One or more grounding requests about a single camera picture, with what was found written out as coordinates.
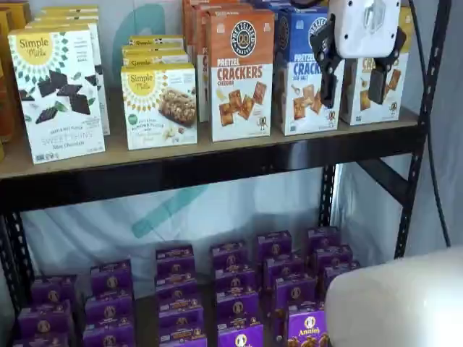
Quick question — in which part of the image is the black metal shelving rack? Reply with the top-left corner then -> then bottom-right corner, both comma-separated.
0,0 -> 453,347

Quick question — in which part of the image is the wooden shelf board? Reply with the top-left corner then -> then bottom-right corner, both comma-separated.
0,106 -> 420,180

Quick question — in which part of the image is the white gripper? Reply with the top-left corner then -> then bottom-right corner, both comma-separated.
309,0 -> 408,108

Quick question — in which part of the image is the Simple Mills almond bars box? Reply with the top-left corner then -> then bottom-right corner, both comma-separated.
129,35 -> 184,47
120,61 -> 199,151
122,48 -> 190,69
122,42 -> 186,55

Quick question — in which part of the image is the orange snack box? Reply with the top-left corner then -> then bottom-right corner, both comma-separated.
0,9 -> 23,144

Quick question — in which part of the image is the yellow pretzel crackers box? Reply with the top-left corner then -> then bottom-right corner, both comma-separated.
339,5 -> 413,127

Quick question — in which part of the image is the purple Annie's snack box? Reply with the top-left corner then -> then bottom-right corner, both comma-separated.
90,259 -> 134,296
218,322 -> 264,347
156,244 -> 195,278
214,264 -> 256,294
273,309 -> 331,347
158,299 -> 205,330
154,273 -> 199,303
323,262 -> 362,291
313,245 -> 354,273
273,276 -> 318,312
30,275 -> 79,309
17,299 -> 74,338
263,254 -> 305,286
82,323 -> 137,347
85,294 -> 135,328
211,241 -> 249,270
216,288 -> 260,325
257,231 -> 293,262
12,332 -> 70,347
307,226 -> 341,254
158,325 -> 208,347

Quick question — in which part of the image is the black metal shelf rack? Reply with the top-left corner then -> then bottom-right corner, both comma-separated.
21,0 -> 463,290

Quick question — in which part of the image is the yellow snack box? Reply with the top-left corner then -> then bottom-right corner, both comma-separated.
7,0 -> 33,32

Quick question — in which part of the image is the Simple Mills Sweet Thins box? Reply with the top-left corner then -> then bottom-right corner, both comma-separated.
34,14 -> 101,24
25,20 -> 111,137
7,24 -> 106,166
40,4 -> 100,16

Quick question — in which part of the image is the orange cheddar pretzel crackers box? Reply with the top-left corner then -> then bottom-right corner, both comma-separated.
191,4 -> 254,124
205,9 -> 275,142
182,0 -> 250,66

